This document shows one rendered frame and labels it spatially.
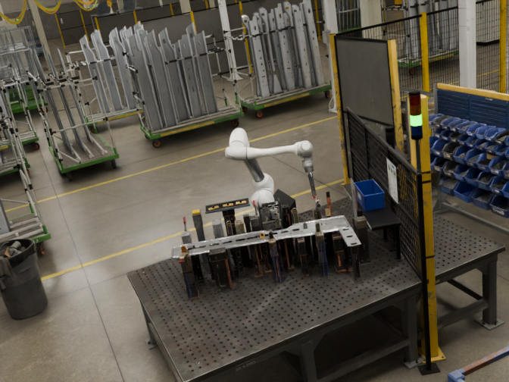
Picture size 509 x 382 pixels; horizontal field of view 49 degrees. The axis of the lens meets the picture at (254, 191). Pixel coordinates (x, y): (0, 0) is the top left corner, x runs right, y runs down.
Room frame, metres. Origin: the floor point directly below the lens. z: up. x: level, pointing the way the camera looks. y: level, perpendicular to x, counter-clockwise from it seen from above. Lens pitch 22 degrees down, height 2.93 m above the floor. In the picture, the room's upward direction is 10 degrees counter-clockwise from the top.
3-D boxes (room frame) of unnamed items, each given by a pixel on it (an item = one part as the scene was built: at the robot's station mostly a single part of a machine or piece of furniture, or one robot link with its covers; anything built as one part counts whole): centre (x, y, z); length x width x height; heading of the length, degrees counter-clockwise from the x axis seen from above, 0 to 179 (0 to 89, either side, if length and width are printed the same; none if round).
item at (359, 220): (3.78, -0.74, 0.88); 0.08 x 0.08 x 0.36; 1
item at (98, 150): (10.12, 3.03, 0.88); 1.91 x 1.00 x 1.76; 22
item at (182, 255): (3.69, 0.58, 0.88); 0.15 x 0.11 x 0.36; 1
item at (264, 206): (4.10, -0.10, 0.94); 0.18 x 0.13 x 0.49; 91
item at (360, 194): (4.10, -0.90, 1.10); 0.30 x 0.17 x 0.13; 2
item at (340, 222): (3.88, 0.02, 1.00); 1.38 x 0.22 x 0.02; 91
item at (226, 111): (11.01, 1.01, 0.88); 1.91 x 1.00 x 1.76; 108
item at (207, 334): (3.94, -0.30, 0.68); 2.56 x 1.61 x 0.04; 111
